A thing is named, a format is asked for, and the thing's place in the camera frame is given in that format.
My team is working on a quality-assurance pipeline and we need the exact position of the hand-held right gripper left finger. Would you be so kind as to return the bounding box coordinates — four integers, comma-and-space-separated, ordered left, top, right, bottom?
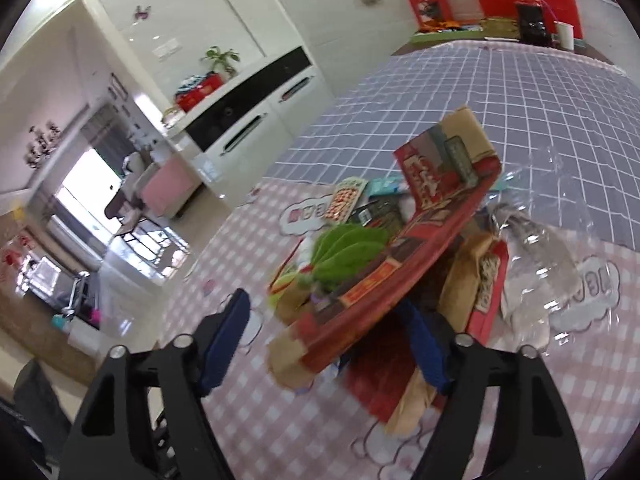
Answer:
59, 288, 251, 480

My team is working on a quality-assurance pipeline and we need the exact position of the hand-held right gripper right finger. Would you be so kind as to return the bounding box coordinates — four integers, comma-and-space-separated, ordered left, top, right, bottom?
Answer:
397, 299, 587, 480

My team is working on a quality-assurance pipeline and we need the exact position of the brown red paper bag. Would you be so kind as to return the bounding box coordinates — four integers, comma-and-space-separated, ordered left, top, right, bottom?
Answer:
345, 232, 511, 436

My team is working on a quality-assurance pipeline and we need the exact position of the green leafy vegetable toy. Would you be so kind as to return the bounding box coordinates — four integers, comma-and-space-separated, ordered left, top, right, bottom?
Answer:
300, 222, 393, 293

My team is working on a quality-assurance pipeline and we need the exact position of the red carton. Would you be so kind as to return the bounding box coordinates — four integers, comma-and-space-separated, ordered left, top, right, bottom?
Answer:
267, 105, 503, 392

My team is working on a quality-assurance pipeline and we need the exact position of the clear plastic bag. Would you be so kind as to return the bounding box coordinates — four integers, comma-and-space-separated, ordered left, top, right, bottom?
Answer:
487, 200, 583, 333
500, 142, 608, 241

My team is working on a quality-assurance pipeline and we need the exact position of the black foil wrapper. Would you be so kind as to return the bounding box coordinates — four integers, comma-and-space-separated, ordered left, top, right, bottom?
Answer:
350, 197, 406, 228

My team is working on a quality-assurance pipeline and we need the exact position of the yellow green snack packet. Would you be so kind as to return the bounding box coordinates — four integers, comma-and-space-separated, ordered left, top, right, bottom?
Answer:
267, 240, 321, 311

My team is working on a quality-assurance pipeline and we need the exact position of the pink checked blanket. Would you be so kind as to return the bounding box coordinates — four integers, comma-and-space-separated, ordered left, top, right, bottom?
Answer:
150, 175, 640, 480

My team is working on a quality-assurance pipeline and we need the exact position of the pink sofa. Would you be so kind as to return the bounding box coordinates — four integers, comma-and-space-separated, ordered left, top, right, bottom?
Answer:
140, 157, 203, 218

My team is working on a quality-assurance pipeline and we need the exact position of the teal long wrapper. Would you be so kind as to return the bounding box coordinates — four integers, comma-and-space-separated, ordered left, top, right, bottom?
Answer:
367, 175, 411, 198

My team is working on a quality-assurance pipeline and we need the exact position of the dark chair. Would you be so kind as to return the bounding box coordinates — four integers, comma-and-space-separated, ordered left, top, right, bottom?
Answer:
105, 192, 146, 233

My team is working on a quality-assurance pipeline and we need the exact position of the red white snack packet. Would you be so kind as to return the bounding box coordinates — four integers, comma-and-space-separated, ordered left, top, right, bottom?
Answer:
324, 176, 370, 223

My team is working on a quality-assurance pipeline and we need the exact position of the grey curtain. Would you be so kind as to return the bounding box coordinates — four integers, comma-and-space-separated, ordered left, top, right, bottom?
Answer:
82, 105, 136, 171

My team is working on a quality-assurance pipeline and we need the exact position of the white black cabinet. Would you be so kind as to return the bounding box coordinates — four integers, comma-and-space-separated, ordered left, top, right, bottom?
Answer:
165, 45, 336, 201

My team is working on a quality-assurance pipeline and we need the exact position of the red gift box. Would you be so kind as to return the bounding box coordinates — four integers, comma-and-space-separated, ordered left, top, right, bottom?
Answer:
175, 75, 226, 113

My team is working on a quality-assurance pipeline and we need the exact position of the grey grid bed sheet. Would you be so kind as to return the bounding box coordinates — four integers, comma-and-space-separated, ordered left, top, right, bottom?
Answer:
260, 40, 640, 251

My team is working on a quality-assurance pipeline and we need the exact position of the potted green plant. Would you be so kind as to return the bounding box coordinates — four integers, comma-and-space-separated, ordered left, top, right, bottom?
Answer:
201, 46, 241, 81

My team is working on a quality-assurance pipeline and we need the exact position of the flat green box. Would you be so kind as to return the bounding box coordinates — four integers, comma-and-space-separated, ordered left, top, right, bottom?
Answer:
411, 27, 485, 43

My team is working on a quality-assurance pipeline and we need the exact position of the gold patterned box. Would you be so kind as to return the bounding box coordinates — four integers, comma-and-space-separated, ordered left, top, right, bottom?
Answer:
482, 17, 521, 41

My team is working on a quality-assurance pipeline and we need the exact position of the red picture card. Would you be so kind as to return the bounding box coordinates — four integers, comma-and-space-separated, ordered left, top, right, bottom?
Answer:
406, 0, 453, 33

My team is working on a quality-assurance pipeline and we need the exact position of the white cup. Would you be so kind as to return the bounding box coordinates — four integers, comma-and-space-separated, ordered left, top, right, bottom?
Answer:
554, 21, 576, 51

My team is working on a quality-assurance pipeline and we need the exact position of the cola bottle red label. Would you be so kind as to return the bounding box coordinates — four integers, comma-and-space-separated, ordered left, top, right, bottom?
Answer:
502, 0, 553, 46

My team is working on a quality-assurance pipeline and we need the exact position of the large red box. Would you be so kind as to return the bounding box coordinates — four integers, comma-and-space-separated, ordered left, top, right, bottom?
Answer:
472, 0, 585, 41

